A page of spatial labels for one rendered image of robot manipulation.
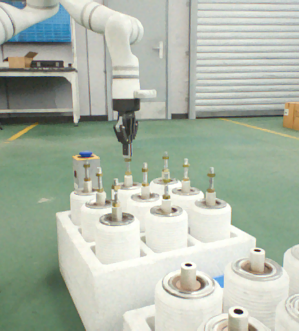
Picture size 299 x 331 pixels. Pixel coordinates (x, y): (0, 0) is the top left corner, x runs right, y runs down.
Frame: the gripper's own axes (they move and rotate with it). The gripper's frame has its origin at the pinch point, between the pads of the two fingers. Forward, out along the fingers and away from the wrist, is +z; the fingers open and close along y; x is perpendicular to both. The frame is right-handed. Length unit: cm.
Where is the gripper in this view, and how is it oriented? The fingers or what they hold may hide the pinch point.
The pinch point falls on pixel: (127, 150)
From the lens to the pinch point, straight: 102.2
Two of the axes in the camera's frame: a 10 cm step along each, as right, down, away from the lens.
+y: -3.3, 2.2, -9.2
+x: 9.4, 0.7, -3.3
